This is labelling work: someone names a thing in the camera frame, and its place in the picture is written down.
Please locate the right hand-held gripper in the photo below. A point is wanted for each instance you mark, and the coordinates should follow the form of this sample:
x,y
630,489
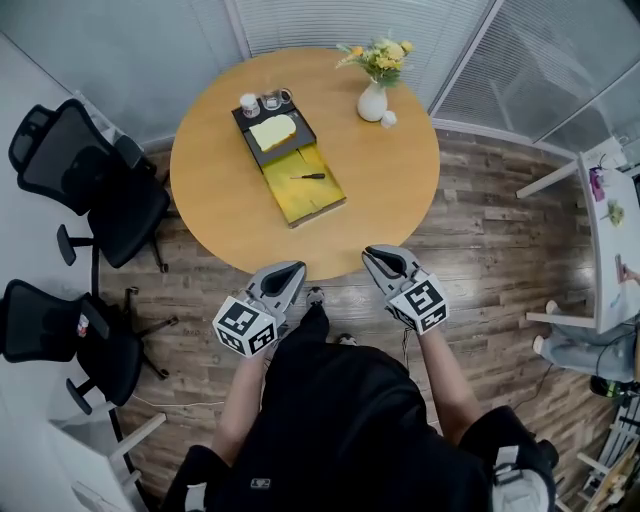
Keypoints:
x,y
420,302

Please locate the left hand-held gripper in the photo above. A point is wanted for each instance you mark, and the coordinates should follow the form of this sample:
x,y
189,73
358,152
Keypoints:
x,y
245,325

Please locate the yellow and black tray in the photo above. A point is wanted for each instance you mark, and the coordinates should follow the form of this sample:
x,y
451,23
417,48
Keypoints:
x,y
300,200

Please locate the black knife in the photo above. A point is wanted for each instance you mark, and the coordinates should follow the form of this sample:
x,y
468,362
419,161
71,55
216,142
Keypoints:
x,y
315,176

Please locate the person's left forearm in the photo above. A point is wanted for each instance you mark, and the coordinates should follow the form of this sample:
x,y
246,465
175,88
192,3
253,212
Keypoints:
x,y
240,405

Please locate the person's right forearm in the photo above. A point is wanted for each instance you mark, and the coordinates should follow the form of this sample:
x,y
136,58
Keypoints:
x,y
445,385

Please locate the person's left shoe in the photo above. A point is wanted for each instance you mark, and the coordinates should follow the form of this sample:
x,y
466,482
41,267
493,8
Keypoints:
x,y
315,296

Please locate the person's shoe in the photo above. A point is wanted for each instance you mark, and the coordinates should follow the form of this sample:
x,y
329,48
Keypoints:
x,y
315,296
347,340

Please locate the person's right shoe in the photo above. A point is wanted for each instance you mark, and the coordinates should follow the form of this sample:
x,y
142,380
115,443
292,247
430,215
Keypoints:
x,y
347,340

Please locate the round wooden table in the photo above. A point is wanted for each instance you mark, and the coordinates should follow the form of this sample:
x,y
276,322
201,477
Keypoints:
x,y
215,200

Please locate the person's black clothing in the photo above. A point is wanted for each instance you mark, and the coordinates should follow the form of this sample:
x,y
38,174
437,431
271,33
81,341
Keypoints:
x,y
340,425

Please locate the small white ornament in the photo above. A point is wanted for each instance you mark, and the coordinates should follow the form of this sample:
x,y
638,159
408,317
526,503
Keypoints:
x,y
389,119

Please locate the yellow bread-shaped sponge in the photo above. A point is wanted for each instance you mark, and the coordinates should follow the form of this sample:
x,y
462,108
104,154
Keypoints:
x,y
272,132

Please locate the black mesh office chair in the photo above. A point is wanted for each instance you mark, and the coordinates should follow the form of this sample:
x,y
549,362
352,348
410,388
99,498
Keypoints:
x,y
130,215
110,360

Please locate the white vase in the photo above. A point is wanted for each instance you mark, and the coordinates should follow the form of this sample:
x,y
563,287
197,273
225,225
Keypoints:
x,y
372,104

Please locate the white cup with red print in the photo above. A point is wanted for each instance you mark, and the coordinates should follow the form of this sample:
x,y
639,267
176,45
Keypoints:
x,y
249,106

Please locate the clear glass mug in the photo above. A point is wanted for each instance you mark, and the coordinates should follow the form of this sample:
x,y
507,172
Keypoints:
x,y
272,100

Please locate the bottle with red label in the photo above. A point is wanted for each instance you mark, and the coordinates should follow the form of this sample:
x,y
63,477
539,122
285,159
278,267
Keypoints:
x,y
83,325

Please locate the yellow flower bouquet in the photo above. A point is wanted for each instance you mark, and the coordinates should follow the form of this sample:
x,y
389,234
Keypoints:
x,y
385,60

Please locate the white desk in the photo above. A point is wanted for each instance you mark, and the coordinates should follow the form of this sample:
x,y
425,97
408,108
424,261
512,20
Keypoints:
x,y
607,240
85,450

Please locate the purple item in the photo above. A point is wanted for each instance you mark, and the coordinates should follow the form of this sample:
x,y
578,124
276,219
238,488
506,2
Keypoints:
x,y
597,185

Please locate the small teal object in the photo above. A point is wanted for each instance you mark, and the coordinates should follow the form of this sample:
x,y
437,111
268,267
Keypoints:
x,y
615,299

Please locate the black phone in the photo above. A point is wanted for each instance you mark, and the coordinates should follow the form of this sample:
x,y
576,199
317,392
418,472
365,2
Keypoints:
x,y
620,267

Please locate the small green plant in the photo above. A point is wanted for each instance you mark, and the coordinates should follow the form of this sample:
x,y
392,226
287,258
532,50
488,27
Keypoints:
x,y
615,214

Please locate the white metal rack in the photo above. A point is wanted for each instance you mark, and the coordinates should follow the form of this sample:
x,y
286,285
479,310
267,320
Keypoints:
x,y
615,460

